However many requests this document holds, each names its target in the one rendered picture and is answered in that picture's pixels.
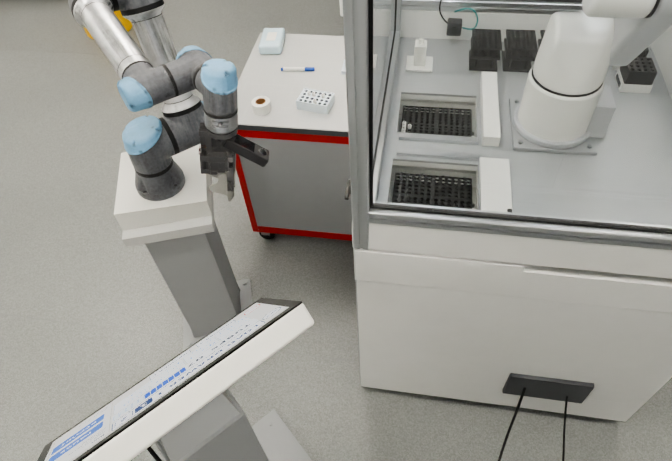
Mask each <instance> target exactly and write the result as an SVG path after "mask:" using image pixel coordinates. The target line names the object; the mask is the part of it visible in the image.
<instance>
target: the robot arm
mask: <svg viewBox="0 0 672 461"><path fill-rule="evenodd" d="M68 4H69V8H70V11H71V13H72V15H73V17H74V18H75V20H76V21H77V23H78V24H79V25H81V26H82V27H84V28H86V29H87V30H88V31H89V33H90V34H91V36H92V37H93V39H94V40H95V42H96V43H97V45H98V46H99V48H100V49H101V51H102V52H103V54H104V55H105V57H106V58H107V60H108V61H109V62H110V64H111V65H112V67H113V68H114V70H115V71H116V73H117V74H118V76H119V77H120V79H121V80H119V81H118V82H117V88H118V91H119V93H120V95H121V97H122V99H123V101H124V103H125V105H126V106H127V108H128V109H129V110H130V111H132V112H138V111H140V110H144V109H148V108H151V107H152V106H154V105H156V104H159V103H162V102H164V105H163V107H162V109H161V110H162V113H163V115H164V116H163V117H161V118H157V117H155V116H151V115H149V116H148V117H147V116H146V115H145V116H140V117H138V118H135V119H134V120H132V121H131V122H129V123H128V124H127V125H126V127H125V129H124V131H123V133H122V140H123V143H124V148H125V150H126V152H127V153H128V155H129V158H130V160H131V162H132V165H133V167H134V169H135V187H136V189H137V192H138V194H139V195H140V196H141V197H142V198H144V199H146V200H149V201H162V200H166V199H169V198H171V197H173V196H175V195H176V194H178V193H179V192H180V191H181V190H182V188H183V187H184V185H185V176H184V173H183V170H182V169H181V168H180V167H179V165H178V164H177V163H176V162H175V161H174V160H173V158H172V156H174V155H176V154H178V153H181V152H183V151H185V150H187V149H190V148H192V147H194V146H196V145H199V144H201V147H200V146H199V151H200V152H199V155H200V168H201V174H209V175H212V176H213V177H216V178H218V182H216V183H213V184H211V185H210V190H211V191H212V192H216V193H220V194H224V195H227V196H228V201H231V200H232V199H233V197H234V187H235V168H236V154H238V155H240V156H242V157H244V158H246V159H248V160H250V161H252V162H254V163H256V164H258V165H260V166H262V167H265V166H266V164H267V163H268V162H269V150H267V149H265V148H263V147H261V146H260V145H258V144H256V143H254V142H252V141H250V140H248V139H246V138H244V137H242V136H241V135H239V134H237V127H238V95H237V87H238V78H237V70H236V67H235V65H234V64H233V63H232V62H230V61H226V60H225V59H213V58H212V57H211V56H210V54H208V53H207V52H206V51H204V50H203V49H201V48H200V47H198V46H194V45H190V46H186V47H184V48H182V50H181V51H180V52H178V54H177V51H176V49H175V46H174V43H173V41H172V38H171V35H170V33H169V30H168V27H167V25H166V22H165V19H164V17H163V14H162V10H163V7H164V5H165V3H164V1H163V0H68ZM118 10H120V12H121V14H122V16H123V17H124V18H126V19H128V20H130V21H131V23H132V25H133V28H134V30H135V33H136V35H137V38H138V40H139V42H140V45H141V47H142V50H143V52H144V53H143V52H142V51H141V49H140V48H139V47H138V45H137V44H136V42H135V41H134V40H133V38H132V37H131V36H130V34H129V33H128V32H127V30H126V29H125V27H124V26H123V25H122V23H121V22H120V21H119V19H118V18H117V16H116V15H115V14H114V12H115V11H118ZM195 89H197V90H198V91H199V92H200V93H201V94H202V96H203V101H200V98H199V97H198V96H196V95H194V94H192V90H195ZM226 180H227V183H226Z"/></svg>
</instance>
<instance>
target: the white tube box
mask: <svg viewBox="0 0 672 461"><path fill-rule="evenodd" d="M307 91H310V93H311V94H310V96H308V95H307ZM312 92H315V97H313V96H312ZM322 93H324V94H325V98H322V96H321V94H322ZM313 99H316V104H314V103H313ZM334 102H335V95H334V93H332V92H326V91H320V90H314V89H308V88H303V90H302V92H301V93H300V95H299V97H298V98H297V100H296V106H297V109H300V110H306V111H311V112H316V113H322V114H328V113H329V111H330V109H331V107H332V105H333V104H334Z"/></svg>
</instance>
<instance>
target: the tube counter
mask: <svg viewBox="0 0 672 461"><path fill-rule="evenodd" d="M205 357H206V356H205V355H204V354H202V355H200V356H199V357H198V358H196V359H195V360H193V361H192V362H190V363H189V364H188V365H186V366H185V367H183V368H182V369H180V370H179V371H177V372H176V373H175V374H173V375H172V376H170V377H169V378H167V379H166V380H165V381H163V382H162V383H160V384H159V385H157V386H156V387H155V388H153V389H152V390H150V391H149V392H147V393H146V394H145V395H143V396H142V397H140V398H139V399H137V400H136V401H134V402H133V403H132V404H130V405H129V406H127V407H126V408H124V409H123V410H122V411H120V412H119V413H117V414H116V415H114V416H113V418H112V422H114V421H115V420H116V419H118V418H119V417H121V416H122V415H124V414H125V413H126V412H128V411H129V410H131V409H132V408H134V407H135V406H136V405H138V404H139V403H141V402H142V401H144V400H145V399H146V398H148V397H149V396H151V395H152V394H154V393H155V392H156V391H158V390H159V389H161V388H162V387H164V386H165V385H166V384H168V383H169V382H171V381H172V380H173V379H175V378H176V377H178V376H179V375H181V374H182V373H183V372H185V371H186V370H188V369H189V368H191V367H192V366H193V365H195V364H196V363H198V362H199V361H201V360H202V359H203V358H205Z"/></svg>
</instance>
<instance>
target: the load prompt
mask: <svg viewBox="0 0 672 461"><path fill-rule="evenodd" d="M264 323H266V322H264V321H261V320H259V321H258V322H256V323H255V324H254V325H252V326H251V327H249V328H248V329H246V330H245V331H244V332H242V333H241V334H239V335H238V336H236V337H235V338H234V339H232V340H231V341H229V342H228V343H226V344H225V345H224V346H222V347H221V348H219V349H218V350H217V351H215V352H214V353H212V354H211V355H209V356H208V357H207V358H205V359H204V360H202V361H201V362H199V363H198V364H197V365H195V366H194V367H192V368H191V369H189V370H188V371H187V372H185V373H184V374H182V375H181V376H180V377H178V378H177V379H175V380H174V381H172V382H171V383H170V384H168V385H167V386H165V387H164V388H162V389H161V390H160V391H158V392H157V393H155V394H154V395H153V396H151V397H150V398H148V399H147V400H145V401H144V402H143V403H141V404H140V405H138V406H137V407H135V408H134V409H133V410H131V411H130V412H128V413H127V414H125V415H124V416H123V417H121V418H120V419H118V420H117V421H116V422H114V423H113V424H112V428H111V432H112V431H113V430H114V429H116V428H117V427H119V426H120V425H122V424H123V423H124V422H126V421H127V420H129V419H130V418H131V417H133V416H134V415H136V414H137V413H138V412H140V411H141V410H143V409H144V408H146V407H147V406H148V405H150V404H151V403H153V402H154V401H155V400H157V399H158V398H160V397H161V396H162V395H164V394H165V393H167V392H168V391H170V390H171V389H172V388H174V387H175V386H177V385H178V384H179V383H181V382H182V381H184V380H185V379H186V378H188V377H189V376H191V375H192V374H194V373H195V372H196V371H198V370H199V369H201V368H202V367H203V366H205V365H206V364H208V363H209V362H210V361H212V360H213V359H215V358H216V357H218V356H219V355H220V354H222V353H223V352H225V351H226V350H227V349H229V348H230V347H232V346H233V345H234V344H236V343H237V342H239V341H240V340H242V339H243V338H244V337H246V336H247V335H249V334H250V333H251V332H253V331H254V330H256V329H257V328H258V327H260V326H261V325H263V324H264Z"/></svg>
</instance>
